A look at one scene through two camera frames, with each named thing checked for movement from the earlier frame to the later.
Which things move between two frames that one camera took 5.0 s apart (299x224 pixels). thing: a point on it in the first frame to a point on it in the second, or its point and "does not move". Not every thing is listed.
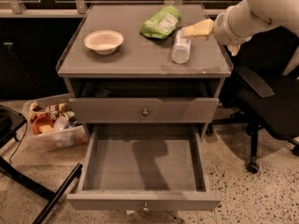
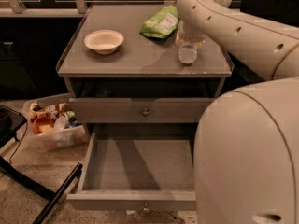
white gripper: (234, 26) to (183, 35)
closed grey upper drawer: (144, 110) does not move
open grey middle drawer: (147, 167) does not move
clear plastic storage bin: (47, 127) does not move
